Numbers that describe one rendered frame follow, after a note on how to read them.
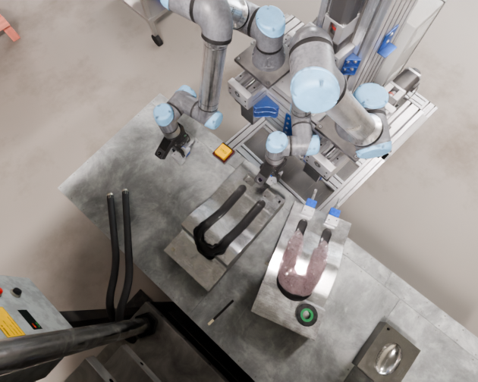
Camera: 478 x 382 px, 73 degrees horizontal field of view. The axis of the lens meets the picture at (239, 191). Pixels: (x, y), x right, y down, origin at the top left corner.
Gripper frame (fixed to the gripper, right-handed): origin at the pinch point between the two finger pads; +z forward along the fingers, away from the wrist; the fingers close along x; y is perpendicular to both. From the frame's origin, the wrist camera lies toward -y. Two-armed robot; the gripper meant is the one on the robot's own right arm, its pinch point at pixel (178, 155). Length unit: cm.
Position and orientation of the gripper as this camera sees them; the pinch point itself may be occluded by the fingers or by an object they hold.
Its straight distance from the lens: 156.7
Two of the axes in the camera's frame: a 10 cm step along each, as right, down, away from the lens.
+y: 6.3, -7.4, 2.3
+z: 0.4, 3.2, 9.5
